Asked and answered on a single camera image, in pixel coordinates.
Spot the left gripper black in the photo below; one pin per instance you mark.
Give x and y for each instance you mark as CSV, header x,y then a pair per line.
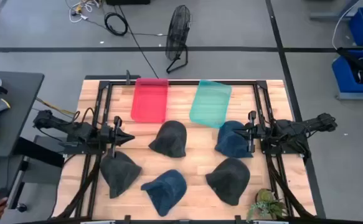
x,y
111,137

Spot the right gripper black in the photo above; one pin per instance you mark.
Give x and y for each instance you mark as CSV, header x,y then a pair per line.
x,y
256,133

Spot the navy blue bucket hat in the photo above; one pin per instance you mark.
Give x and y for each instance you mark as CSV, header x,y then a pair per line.
x,y
167,191
231,143

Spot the dark grey bucket hat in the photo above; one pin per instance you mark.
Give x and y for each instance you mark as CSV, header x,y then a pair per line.
x,y
229,182
170,140
119,174

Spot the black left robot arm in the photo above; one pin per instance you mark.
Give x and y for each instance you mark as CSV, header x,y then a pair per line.
x,y
75,130

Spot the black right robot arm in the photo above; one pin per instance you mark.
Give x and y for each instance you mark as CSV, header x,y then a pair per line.
x,y
293,127

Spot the teal translucent plastic bin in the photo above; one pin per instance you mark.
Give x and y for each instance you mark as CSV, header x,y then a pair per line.
x,y
210,104

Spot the red translucent plastic bin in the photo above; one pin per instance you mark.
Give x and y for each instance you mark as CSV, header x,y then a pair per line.
x,y
150,101

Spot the small potted green plant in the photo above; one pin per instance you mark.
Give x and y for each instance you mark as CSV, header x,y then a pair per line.
x,y
266,203

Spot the grey side desk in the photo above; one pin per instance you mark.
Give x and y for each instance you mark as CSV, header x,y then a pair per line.
x,y
16,109

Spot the black floor fan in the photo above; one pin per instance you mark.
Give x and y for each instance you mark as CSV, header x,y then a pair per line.
x,y
177,31

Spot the black caster wheel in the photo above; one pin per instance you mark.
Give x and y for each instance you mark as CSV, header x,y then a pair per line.
x,y
21,207

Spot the black metal table frame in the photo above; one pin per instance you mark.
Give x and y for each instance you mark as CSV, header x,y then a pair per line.
x,y
184,82

